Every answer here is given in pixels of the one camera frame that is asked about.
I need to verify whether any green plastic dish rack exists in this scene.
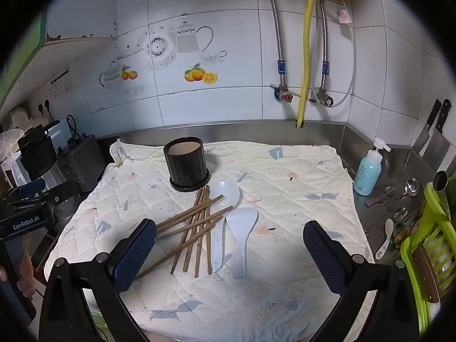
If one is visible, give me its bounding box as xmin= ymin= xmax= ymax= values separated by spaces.
xmin=400 ymin=182 xmax=456 ymax=335

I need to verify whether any black pot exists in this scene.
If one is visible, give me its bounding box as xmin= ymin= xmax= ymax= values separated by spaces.
xmin=17 ymin=120 xmax=61 ymax=179

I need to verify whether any black countertop appliance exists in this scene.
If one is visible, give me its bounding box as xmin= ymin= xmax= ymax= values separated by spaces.
xmin=59 ymin=133 xmax=98 ymax=193

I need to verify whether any white printed ceramic spoon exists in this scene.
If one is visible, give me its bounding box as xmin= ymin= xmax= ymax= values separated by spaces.
xmin=374 ymin=219 xmax=394 ymax=260

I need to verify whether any metal spoon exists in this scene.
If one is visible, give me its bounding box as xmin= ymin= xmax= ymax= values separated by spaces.
xmin=363 ymin=207 xmax=410 ymax=236

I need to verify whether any green panel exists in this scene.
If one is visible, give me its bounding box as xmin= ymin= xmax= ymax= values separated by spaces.
xmin=0 ymin=11 xmax=48 ymax=100

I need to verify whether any white plastic soup spoon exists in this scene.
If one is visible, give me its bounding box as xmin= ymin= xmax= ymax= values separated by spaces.
xmin=208 ymin=180 xmax=240 ymax=272

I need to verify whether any small metal ladle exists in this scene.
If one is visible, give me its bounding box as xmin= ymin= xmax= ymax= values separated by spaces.
xmin=365 ymin=177 xmax=422 ymax=208

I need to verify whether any yellow corrugated gas hose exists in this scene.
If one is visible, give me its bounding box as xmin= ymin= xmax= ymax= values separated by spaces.
xmin=296 ymin=0 xmax=317 ymax=129

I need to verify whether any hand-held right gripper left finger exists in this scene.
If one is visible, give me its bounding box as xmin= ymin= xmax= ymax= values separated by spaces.
xmin=38 ymin=218 xmax=158 ymax=342

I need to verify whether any metal water valve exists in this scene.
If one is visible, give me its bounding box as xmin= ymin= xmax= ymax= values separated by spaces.
xmin=315 ymin=87 xmax=335 ymax=108

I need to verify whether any black-handled cleaver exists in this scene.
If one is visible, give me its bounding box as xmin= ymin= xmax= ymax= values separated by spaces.
xmin=422 ymin=99 xmax=456 ymax=173
xmin=413 ymin=99 xmax=442 ymax=157

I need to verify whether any blue soap pump bottle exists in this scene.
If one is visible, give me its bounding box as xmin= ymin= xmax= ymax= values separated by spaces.
xmin=353 ymin=137 xmax=392 ymax=196

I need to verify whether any person's left hand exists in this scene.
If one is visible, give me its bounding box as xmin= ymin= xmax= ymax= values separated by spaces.
xmin=17 ymin=249 xmax=36 ymax=297

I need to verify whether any printed quilted mat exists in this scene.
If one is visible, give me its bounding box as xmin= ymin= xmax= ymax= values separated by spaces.
xmin=43 ymin=138 xmax=375 ymax=342

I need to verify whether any grey flexible hose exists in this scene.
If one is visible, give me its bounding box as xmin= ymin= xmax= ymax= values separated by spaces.
xmin=310 ymin=3 xmax=357 ymax=108

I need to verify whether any black power cable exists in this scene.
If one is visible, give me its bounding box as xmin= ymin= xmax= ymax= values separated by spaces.
xmin=66 ymin=115 xmax=86 ymax=143

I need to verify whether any wooden-handled knife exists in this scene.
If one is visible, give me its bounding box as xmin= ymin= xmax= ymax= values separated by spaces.
xmin=413 ymin=246 xmax=442 ymax=303

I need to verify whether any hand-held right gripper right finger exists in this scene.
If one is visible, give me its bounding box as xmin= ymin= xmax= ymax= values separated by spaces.
xmin=303 ymin=220 xmax=423 ymax=342

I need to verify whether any braided metal hose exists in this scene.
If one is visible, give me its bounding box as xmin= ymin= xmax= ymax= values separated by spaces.
xmin=319 ymin=0 xmax=339 ymax=91
xmin=256 ymin=0 xmax=287 ymax=89

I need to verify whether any bunch of wooden chopsticks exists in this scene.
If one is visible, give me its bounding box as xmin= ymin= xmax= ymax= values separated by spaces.
xmin=135 ymin=184 xmax=234 ymax=279

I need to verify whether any red-handled water valve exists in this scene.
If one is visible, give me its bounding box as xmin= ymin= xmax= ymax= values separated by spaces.
xmin=270 ymin=83 xmax=294 ymax=103

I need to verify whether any black utensil holder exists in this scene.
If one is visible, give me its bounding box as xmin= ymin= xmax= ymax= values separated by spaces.
xmin=163 ymin=137 xmax=211 ymax=193

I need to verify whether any white wall sticker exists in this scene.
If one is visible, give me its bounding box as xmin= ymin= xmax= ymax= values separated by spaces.
xmin=50 ymin=68 xmax=74 ymax=101

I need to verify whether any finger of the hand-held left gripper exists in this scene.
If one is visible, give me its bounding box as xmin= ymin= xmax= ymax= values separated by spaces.
xmin=0 ymin=178 xmax=60 ymax=216

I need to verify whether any white perforated round lid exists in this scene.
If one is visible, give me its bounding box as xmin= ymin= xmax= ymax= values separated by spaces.
xmin=225 ymin=207 xmax=259 ymax=279

